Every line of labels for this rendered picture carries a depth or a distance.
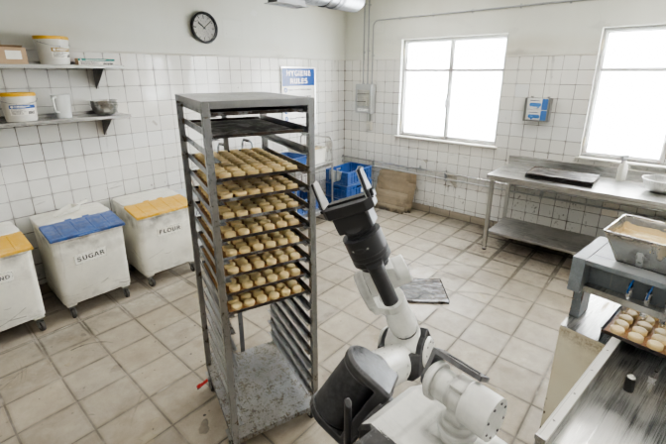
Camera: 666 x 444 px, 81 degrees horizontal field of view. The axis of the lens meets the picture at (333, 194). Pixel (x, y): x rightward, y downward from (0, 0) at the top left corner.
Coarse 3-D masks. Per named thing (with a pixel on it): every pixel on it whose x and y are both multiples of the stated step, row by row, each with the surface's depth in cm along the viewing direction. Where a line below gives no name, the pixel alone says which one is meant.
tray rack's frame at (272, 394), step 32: (192, 96) 180; (224, 96) 180; (256, 96) 180; (288, 96) 180; (192, 224) 221; (256, 352) 261; (256, 384) 234; (288, 384) 234; (224, 416) 214; (256, 416) 212; (288, 416) 212
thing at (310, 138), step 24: (312, 120) 173; (312, 144) 176; (312, 168) 180; (312, 192) 183; (312, 216) 186; (312, 240) 190; (312, 264) 194; (312, 288) 197; (312, 312) 201; (312, 336) 206; (312, 360) 210; (312, 384) 216
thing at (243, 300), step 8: (208, 272) 219; (288, 280) 206; (264, 288) 202; (272, 288) 198; (280, 288) 199; (288, 288) 198; (296, 288) 198; (232, 296) 191; (240, 296) 195; (248, 296) 191; (256, 296) 194; (264, 296) 191; (272, 296) 192; (280, 296) 195; (232, 304) 185; (240, 304) 185; (248, 304) 186; (256, 304) 188
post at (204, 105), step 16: (208, 112) 151; (208, 128) 152; (208, 144) 154; (208, 160) 156; (208, 176) 157; (208, 192) 161; (224, 288) 173; (224, 304) 175; (224, 320) 178; (224, 336) 180; (224, 352) 184
